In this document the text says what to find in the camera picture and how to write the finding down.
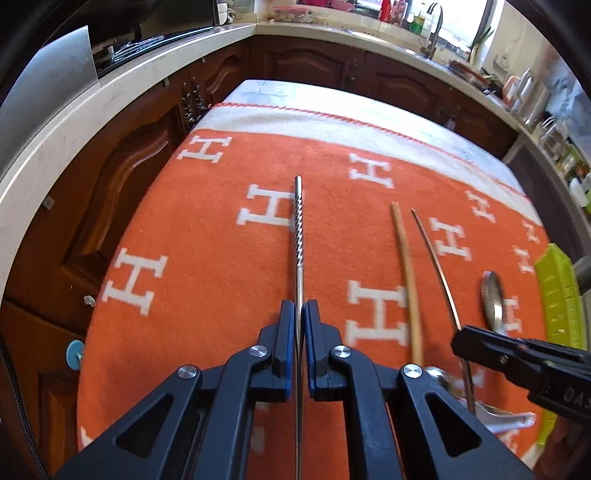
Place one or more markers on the white kitchen countertop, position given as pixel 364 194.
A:
pixel 69 115

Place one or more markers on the steel kitchen faucet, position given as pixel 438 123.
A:
pixel 434 27

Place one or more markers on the green plastic utensil tray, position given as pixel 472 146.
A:
pixel 561 295

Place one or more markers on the green dish soap bottle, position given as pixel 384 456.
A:
pixel 418 23

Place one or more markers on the small steel spoon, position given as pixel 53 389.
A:
pixel 503 417

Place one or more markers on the large steel spoon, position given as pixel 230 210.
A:
pixel 493 300

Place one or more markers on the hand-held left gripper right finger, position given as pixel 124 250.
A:
pixel 310 355

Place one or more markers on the red bottle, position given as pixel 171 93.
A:
pixel 385 9

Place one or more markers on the brown wooden kitchen cabinets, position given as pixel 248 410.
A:
pixel 115 161

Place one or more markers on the orange printed blanket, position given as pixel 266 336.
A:
pixel 184 230

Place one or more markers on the stainless steel splash panel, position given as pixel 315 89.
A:
pixel 46 92

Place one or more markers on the twisted metal chopstick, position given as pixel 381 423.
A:
pixel 438 263
pixel 298 230

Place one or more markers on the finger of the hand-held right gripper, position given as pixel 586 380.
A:
pixel 489 350

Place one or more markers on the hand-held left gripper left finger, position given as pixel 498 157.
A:
pixel 288 350

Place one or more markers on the brown wooden chopstick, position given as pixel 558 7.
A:
pixel 408 277

